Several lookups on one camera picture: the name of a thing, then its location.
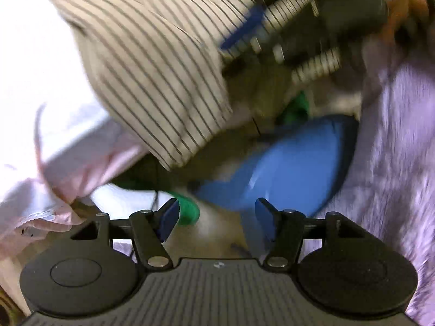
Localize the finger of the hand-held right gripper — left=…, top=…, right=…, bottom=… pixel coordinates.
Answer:
left=219, top=4, right=274, bottom=57

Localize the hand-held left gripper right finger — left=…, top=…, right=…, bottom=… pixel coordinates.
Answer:
left=255, top=198, right=368, bottom=269

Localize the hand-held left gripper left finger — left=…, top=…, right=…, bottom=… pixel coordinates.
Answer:
left=70, top=198, right=181, bottom=269

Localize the brown striped shirt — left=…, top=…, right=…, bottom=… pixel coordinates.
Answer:
left=36, top=0, right=296, bottom=172

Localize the person's right hand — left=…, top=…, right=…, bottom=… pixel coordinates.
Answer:
left=382, top=0, right=433, bottom=41

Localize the green object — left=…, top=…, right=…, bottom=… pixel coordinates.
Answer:
left=275, top=90, right=310, bottom=127
left=169, top=192, right=202, bottom=227

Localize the blue plastic object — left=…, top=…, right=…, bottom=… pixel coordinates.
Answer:
left=188, top=115, right=361, bottom=218

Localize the pale pink cloth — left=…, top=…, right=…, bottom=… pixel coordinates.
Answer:
left=0, top=104, right=151, bottom=266

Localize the polka dot fleece blanket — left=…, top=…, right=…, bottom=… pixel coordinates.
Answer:
left=306, top=49, right=435, bottom=326

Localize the brown patterned object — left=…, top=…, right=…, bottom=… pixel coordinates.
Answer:
left=0, top=285, right=21, bottom=326

